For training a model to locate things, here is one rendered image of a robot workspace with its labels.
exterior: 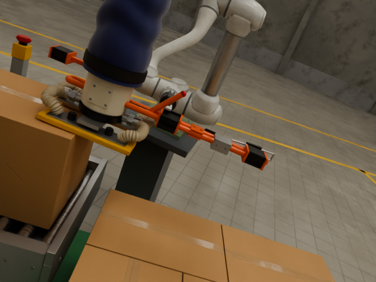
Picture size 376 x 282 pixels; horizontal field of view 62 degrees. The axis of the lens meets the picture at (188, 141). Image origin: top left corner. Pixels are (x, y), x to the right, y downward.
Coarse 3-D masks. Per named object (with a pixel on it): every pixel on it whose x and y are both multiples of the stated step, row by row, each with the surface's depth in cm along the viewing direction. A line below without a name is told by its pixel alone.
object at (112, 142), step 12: (48, 108) 113; (48, 120) 107; (60, 120) 108; (72, 120) 110; (72, 132) 107; (84, 132) 108; (96, 132) 110; (108, 132) 110; (108, 144) 108; (120, 144) 109; (132, 144) 114
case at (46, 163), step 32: (0, 96) 113; (32, 96) 122; (0, 128) 103; (32, 128) 103; (0, 160) 108; (32, 160) 108; (64, 160) 107; (0, 192) 113; (32, 192) 113; (64, 192) 123; (32, 224) 118
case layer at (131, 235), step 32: (96, 224) 131; (128, 224) 138; (160, 224) 146; (192, 224) 155; (96, 256) 117; (128, 256) 123; (160, 256) 129; (192, 256) 135; (224, 256) 143; (256, 256) 151; (288, 256) 160; (320, 256) 171
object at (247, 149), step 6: (246, 144) 121; (246, 150) 117; (252, 150) 118; (258, 150) 121; (246, 156) 116; (252, 156) 117; (258, 156) 116; (264, 156) 117; (246, 162) 117; (252, 162) 118; (258, 162) 118; (264, 162) 116
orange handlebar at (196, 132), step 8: (72, 56) 139; (80, 64) 139; (72, 80) 113; (80, 80) 117; (128, 104) 114; (144, 112) 115; (152, 112) 115; (184, 128) 116; (192, 128) 116; (200, 128) 120; (192, 136) 117; (200, 136) 116; (208, 136) 117; (232, 144) 120; (240, 152) 117
